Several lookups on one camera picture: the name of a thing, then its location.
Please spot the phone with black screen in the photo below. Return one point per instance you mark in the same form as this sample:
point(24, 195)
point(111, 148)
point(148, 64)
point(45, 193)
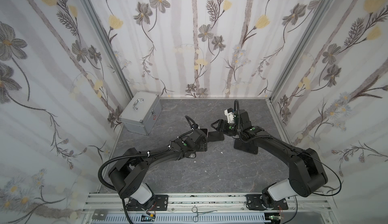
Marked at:
point(215, 136)

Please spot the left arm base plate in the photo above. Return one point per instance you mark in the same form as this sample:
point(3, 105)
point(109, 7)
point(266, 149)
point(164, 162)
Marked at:
point(155, 203)

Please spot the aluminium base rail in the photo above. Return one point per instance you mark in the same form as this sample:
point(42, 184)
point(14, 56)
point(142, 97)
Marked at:
point(231, 209)

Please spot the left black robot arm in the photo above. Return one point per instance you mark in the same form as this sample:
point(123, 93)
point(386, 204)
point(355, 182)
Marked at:
point(129, 170)

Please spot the silver first aid case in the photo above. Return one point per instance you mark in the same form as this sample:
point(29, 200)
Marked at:
point(141, 113)

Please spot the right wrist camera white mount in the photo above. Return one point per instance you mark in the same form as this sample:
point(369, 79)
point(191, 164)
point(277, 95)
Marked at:
point(230, 115)

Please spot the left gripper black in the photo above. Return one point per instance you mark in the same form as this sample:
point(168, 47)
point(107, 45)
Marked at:
point(204, 137)

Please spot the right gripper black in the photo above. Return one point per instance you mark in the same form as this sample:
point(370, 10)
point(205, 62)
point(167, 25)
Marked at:
point(226, 127)

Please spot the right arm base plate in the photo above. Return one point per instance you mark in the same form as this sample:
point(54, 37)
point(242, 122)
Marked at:
point(254, 202)

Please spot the black phone right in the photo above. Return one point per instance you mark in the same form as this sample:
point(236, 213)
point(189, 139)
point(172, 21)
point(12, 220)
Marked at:
point(245, 147)

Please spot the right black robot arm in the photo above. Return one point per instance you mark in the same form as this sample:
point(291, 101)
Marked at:
point(306, 172)

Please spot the metal scissors forceps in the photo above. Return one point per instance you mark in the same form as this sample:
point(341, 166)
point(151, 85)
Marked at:
point(198, 214)

